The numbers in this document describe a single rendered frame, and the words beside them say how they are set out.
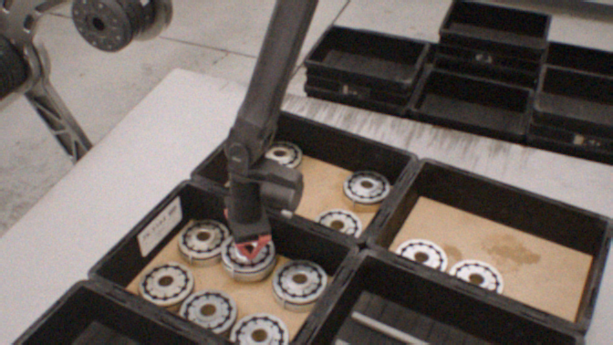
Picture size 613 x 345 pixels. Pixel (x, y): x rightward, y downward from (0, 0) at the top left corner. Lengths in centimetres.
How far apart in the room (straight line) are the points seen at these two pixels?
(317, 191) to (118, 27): 55
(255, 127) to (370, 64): 155
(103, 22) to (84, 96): 190
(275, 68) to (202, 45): 270
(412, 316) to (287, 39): 57
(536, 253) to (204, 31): 276
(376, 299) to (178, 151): 77
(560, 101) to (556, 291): 125
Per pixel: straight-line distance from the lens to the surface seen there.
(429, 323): 124
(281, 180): 107
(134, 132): 188
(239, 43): 367
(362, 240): 121
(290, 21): 95
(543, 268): 138
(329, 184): 147
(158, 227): 131
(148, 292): 125
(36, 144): 314
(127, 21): 146
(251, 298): 125
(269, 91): 100
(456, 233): 140
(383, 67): 253
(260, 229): 116
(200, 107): 195
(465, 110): 254
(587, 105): 251
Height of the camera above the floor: 181
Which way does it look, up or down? 41 degrees down
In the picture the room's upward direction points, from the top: 1 degrees clockwise
